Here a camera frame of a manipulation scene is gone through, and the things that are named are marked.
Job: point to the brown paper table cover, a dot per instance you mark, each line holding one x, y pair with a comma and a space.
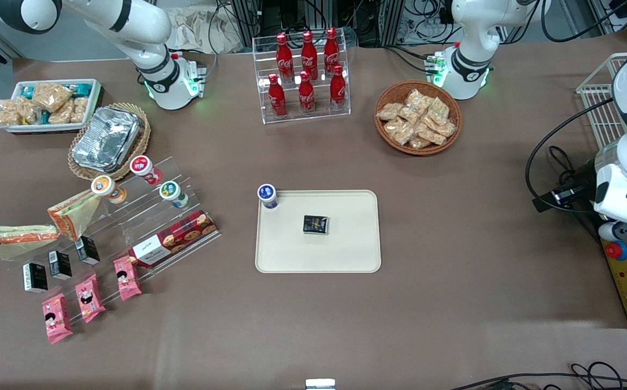
454, 244

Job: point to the small black carton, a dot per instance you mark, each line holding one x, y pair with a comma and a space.
35, 278
87, 250
60, 265

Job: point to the round brown wicker basket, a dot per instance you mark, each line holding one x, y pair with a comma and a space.
386, 92

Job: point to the blue lid small cup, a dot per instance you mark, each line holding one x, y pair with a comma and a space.
266, 192

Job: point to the crumpled beige paper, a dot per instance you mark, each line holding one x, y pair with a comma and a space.
205, 30

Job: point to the orange lid small cup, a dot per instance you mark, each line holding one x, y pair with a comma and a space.
102, 185

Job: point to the grey equipment rack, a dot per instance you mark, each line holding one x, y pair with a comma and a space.
616, 16

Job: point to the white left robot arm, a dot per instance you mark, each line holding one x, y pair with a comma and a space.
470, 32

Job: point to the clear acrylic stepped shelf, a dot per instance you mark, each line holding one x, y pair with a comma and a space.
129, 216

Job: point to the small black snack box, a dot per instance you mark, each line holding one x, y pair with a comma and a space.
315, 225

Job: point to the triangle sandwich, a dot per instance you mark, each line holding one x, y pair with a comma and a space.
78, 214
21, 234

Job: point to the clear acrylic bottle rack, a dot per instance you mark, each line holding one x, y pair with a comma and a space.
292, 117

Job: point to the white plastic bin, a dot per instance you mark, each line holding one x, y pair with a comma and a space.
96, 100

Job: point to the green lid small cup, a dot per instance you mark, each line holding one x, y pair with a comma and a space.
169, 189

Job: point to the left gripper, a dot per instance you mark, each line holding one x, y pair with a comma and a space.
580, 187

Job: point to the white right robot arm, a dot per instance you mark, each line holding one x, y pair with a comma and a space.
102, 13

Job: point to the oval light wicker basket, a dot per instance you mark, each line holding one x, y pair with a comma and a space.
143, 135

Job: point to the aluminium foil container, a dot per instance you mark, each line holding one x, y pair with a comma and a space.
105, 138

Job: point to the beige plastic tray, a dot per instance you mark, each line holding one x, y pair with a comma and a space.
346, 244

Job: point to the red tartan cookie box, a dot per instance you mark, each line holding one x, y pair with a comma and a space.
178, 235

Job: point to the red lid small cup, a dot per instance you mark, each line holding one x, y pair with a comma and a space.
141, 165

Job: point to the teal snack packet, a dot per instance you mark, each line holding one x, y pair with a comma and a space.
26, 91
82, 88
44, 117

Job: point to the red cola bottle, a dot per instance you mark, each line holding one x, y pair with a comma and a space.
277, 97
284, 54
308, 51
331, 49
306, 95
337, 89

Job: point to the pink snack packet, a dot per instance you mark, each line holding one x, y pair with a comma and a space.
90, 298
57, 319
128, 278

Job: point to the beige rice cracker packet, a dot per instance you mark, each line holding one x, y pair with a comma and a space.
51, 96
8, 112
29, 112
79, 108
63, 114

